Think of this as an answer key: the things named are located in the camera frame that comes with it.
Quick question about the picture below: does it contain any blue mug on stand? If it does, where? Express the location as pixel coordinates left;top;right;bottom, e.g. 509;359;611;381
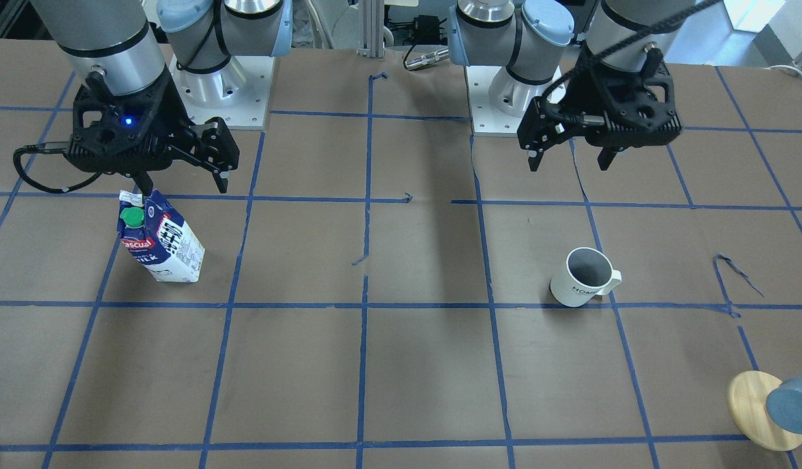
765;377;802;434

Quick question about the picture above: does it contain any blue white milk carton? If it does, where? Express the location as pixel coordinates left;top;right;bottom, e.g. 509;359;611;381
117;190;205;283

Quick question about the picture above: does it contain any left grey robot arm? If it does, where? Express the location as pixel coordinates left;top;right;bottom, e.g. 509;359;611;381
446;1;709;171

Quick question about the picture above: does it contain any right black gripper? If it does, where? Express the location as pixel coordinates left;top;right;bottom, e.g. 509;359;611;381
65;68;240;196

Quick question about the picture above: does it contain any white ceramic mug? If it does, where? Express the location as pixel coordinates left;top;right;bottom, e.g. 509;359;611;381
550;247;622;307

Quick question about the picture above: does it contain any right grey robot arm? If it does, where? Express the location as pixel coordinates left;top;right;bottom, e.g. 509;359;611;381
13;1;293;195

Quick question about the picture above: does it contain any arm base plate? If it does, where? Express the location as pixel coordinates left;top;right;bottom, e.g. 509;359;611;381
169;56;278;130
465;66;562;137

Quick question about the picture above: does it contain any wooden mug tree stand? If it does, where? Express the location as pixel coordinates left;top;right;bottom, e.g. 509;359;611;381
726;370;802;452

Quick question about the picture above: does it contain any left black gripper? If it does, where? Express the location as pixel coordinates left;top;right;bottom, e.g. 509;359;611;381
517;59;683;172

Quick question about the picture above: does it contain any aluminium frame post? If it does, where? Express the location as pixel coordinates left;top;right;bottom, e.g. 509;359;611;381
357;0;385;60

